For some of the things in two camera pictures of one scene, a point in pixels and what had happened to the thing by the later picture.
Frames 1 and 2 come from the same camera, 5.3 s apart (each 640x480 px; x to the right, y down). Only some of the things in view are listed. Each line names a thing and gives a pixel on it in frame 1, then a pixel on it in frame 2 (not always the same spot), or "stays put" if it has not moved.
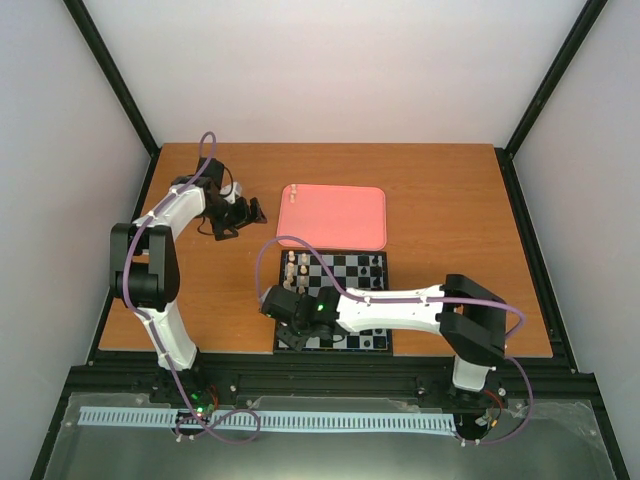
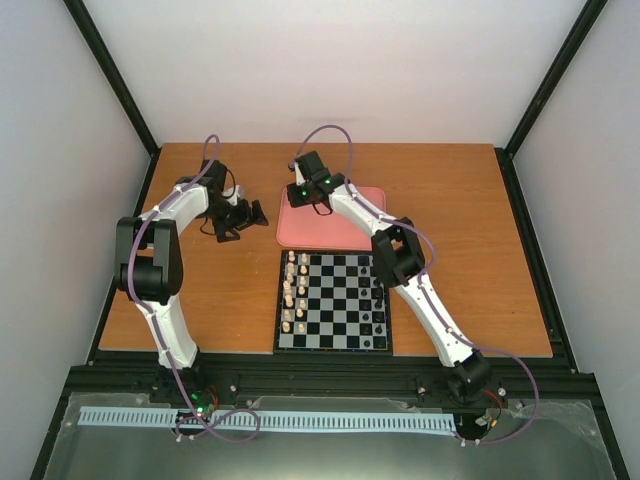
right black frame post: (591, 13) stays put
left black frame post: (114, 73) stays put
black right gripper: (295, 342) -> (294, 201)
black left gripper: (242, 219) stays put
